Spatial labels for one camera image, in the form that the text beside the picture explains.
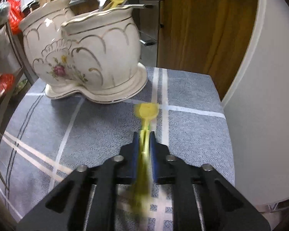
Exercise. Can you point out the white ceramic utensil holder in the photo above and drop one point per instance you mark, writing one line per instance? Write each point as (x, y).
(106, 53)

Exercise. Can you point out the metal rack frame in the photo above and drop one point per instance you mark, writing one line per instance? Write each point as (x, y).
(16, 50)

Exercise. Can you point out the red snack packet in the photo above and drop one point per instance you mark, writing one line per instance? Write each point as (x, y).
(3, 83)

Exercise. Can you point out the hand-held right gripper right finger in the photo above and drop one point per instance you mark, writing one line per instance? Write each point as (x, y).
(154, 154)

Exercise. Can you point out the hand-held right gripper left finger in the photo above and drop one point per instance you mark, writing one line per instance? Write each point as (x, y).
(135, 154)

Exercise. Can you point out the red plastic bag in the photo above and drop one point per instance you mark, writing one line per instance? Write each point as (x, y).
(15, 16)

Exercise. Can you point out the blue-grey plaid tablecloth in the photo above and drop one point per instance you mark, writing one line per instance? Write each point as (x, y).
(195, 137)

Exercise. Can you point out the wooden lower cabinets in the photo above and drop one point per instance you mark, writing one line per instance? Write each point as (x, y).
(195, 28)

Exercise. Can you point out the yellow plastic spoon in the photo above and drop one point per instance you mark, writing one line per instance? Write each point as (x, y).
(147, 110)

